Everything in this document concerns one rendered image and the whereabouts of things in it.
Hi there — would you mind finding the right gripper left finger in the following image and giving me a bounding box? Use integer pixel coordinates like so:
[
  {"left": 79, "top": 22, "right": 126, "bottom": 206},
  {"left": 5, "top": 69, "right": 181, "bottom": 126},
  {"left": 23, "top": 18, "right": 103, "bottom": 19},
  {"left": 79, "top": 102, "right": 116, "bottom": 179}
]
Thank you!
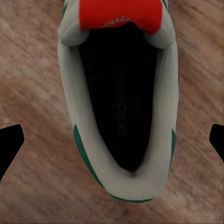
[{"left": 0, "top": 124, "right": 24, "bottom": 180}]

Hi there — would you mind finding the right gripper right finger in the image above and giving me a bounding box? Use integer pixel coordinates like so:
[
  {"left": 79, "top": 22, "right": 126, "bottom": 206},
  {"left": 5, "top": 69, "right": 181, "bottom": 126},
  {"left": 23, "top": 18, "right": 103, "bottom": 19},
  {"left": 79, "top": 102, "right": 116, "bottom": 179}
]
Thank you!
[{"left": 209, "top": 124, "right": 224, "bottom": 161}]

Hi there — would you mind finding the gym shoe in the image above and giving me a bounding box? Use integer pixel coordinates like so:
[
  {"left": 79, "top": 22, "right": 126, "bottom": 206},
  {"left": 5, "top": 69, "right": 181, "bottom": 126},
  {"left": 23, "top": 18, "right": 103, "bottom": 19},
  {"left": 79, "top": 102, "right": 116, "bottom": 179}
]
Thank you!
[{"left": 58, "top": 0, "right": 179, "bottom": 203}]

